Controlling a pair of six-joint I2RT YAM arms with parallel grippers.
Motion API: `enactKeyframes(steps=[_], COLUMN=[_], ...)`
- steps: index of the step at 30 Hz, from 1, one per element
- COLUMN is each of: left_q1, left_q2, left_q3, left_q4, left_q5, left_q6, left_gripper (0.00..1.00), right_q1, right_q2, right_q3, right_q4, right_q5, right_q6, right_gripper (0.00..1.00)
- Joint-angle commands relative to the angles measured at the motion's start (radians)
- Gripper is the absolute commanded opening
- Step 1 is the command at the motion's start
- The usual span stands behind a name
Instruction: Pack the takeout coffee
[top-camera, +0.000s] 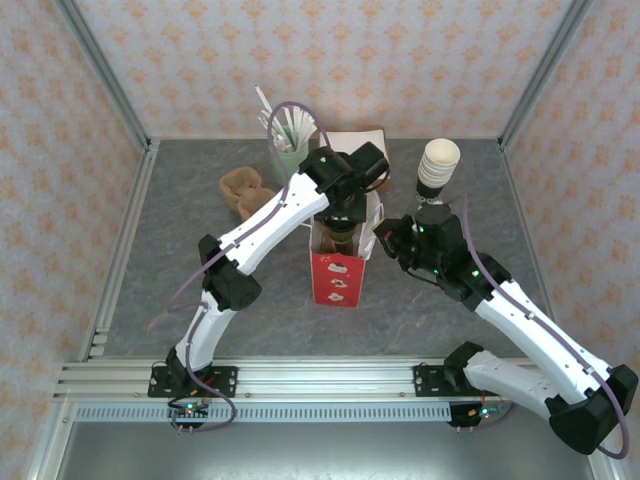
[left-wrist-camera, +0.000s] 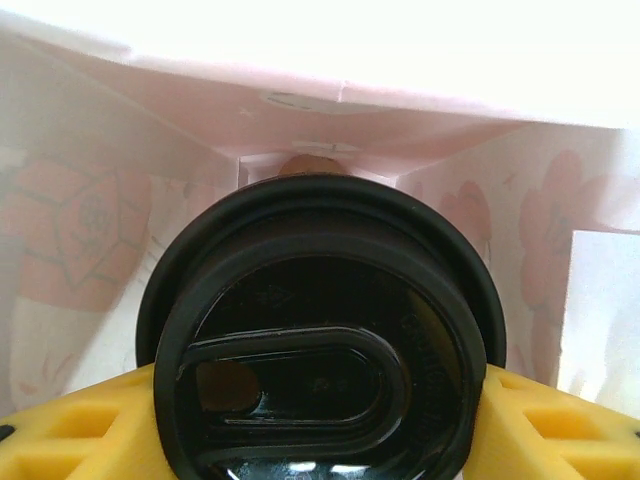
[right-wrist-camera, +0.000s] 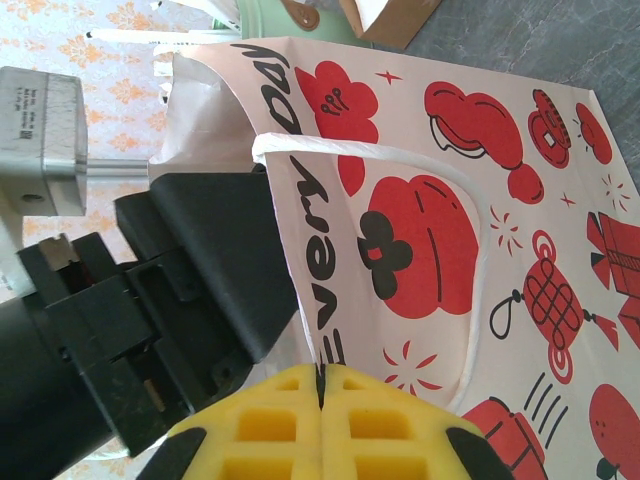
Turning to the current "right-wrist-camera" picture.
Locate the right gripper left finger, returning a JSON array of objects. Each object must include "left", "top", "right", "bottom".
[{"left": 143, "top": 363, "right": 322, "bottom": 480}]

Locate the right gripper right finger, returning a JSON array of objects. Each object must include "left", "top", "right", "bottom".
[{"left": 321, "top": 364, "right": 517, "bottom": 480}]

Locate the white red paper bag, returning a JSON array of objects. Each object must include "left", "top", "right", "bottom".
[{"left": 148, "top": 34, "right": 640, "bottom": 480}]

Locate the paper wrapped straw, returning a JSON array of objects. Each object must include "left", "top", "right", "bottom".
[
  {"left": 148, "top": 39, "right": 243, "bottom": 67},
  {"left": 84, "top": 27, "right": 242, "bottom": 50},
  {"left": 205, "top": 0, "right": 243, "bottom": 27}
]

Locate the green cylindrical straw holder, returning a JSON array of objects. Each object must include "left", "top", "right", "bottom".
[{"left": 233, "top": 0, "right": 372, "bottom": 45}]

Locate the stack of white napkins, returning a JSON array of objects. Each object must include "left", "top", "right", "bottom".
[{"left": 352, "top": 0, "right": 389, "bottom": 32}]

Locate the brown napkin tray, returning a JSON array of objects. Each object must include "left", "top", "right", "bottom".
[{"left": 338, "top": 0, "right": 444, "bottom": 50}]

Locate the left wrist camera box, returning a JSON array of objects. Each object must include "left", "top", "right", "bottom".
[{"left": 0, "top": 66, "right": 151, "bottom": 297}]

